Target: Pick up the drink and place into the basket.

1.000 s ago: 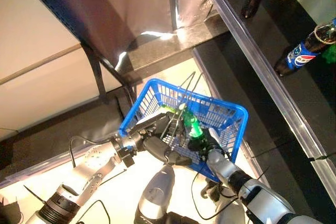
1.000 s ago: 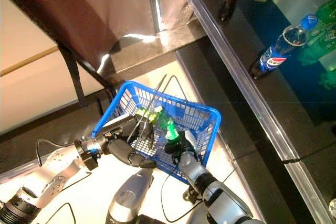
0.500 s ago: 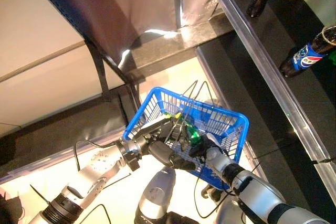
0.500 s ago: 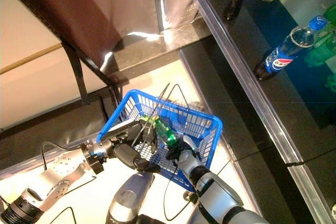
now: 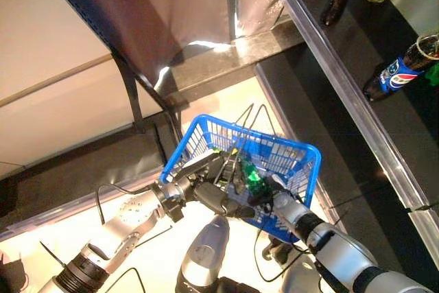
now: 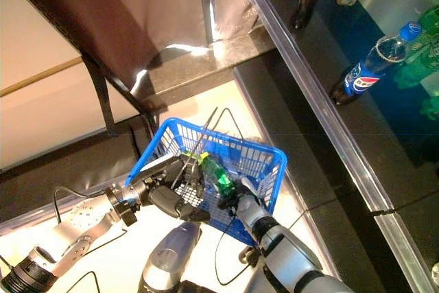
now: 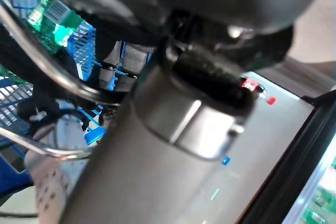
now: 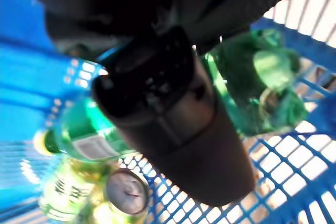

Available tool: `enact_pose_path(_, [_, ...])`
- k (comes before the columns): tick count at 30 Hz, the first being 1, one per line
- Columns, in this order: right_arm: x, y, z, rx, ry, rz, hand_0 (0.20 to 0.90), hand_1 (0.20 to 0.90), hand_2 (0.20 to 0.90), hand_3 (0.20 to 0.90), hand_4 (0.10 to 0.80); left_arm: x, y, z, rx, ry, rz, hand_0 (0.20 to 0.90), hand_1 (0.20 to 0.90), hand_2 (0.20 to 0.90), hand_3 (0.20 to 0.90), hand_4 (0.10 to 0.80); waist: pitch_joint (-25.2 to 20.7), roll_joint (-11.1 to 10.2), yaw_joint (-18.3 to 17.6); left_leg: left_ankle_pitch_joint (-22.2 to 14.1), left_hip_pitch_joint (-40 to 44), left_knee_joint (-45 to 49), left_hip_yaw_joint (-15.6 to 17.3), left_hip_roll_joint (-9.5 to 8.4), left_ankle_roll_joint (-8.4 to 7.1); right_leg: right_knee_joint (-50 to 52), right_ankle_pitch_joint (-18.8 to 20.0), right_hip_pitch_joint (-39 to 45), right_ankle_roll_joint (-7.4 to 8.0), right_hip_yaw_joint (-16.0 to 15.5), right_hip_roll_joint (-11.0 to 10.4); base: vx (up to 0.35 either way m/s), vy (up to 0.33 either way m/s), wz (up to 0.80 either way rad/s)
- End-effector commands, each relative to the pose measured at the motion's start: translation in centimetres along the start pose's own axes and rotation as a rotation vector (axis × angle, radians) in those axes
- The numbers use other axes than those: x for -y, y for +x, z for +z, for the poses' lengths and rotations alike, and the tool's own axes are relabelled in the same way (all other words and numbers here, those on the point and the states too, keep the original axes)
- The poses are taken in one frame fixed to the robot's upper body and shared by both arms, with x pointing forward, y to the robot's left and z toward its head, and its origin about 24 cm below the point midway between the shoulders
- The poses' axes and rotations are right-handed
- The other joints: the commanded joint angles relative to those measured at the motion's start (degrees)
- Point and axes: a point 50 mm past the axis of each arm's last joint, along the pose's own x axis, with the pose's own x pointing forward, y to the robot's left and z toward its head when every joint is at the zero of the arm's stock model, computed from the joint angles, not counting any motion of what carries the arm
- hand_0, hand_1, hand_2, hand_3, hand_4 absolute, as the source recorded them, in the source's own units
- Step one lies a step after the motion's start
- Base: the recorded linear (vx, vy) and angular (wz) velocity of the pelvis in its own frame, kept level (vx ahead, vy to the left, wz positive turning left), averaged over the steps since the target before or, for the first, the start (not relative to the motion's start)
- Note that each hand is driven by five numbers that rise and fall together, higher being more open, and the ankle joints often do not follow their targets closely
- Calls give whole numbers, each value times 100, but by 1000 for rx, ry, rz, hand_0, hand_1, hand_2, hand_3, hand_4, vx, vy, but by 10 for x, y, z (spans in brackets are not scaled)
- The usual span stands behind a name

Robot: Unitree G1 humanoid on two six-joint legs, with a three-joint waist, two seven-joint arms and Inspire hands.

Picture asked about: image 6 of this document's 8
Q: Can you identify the thin black cable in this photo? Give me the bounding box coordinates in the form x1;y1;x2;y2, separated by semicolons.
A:
53;186;116;225
214;209;243;287

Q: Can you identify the blue plastic shopping basket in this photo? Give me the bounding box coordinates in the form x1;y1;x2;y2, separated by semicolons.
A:
123;106;288;248

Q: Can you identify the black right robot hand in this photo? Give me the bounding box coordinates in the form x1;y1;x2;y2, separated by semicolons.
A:
216;176;259;212

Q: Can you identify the green soda bottle yellow cap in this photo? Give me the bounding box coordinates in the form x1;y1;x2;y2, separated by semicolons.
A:
198;151;238;202

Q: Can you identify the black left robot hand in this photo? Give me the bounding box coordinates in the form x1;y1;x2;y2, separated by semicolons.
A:
135;155;211;224

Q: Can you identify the green snack bag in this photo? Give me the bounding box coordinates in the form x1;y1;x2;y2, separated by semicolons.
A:
394;7;439;90

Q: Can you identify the glossy black ledge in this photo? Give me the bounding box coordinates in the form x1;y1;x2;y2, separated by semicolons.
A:
132;27;277;108

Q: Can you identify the clear plastic price rail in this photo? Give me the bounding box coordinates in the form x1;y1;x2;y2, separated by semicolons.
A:
373;209;439;293
245;0;394;218

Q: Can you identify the black shelf with white panel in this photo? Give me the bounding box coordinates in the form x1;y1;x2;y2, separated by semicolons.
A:
0;0;165;235

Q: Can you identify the black drinks display shelf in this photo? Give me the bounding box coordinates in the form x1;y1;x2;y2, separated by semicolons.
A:
233;0;439;293

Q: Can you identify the small Pepsi cola bottle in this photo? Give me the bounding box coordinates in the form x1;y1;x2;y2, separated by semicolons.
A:
328;21;423;106

